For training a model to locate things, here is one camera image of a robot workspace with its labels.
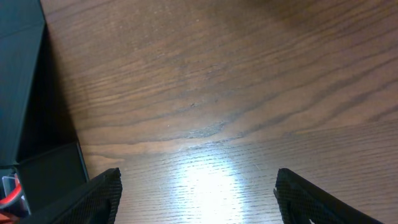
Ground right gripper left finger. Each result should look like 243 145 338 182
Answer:
19 168 123 224

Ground dark green box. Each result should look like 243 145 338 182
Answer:
1 0 89 215

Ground red handled pliers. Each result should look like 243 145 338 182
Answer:
0 182 24 223

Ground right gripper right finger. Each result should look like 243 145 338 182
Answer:
274 168 381 224

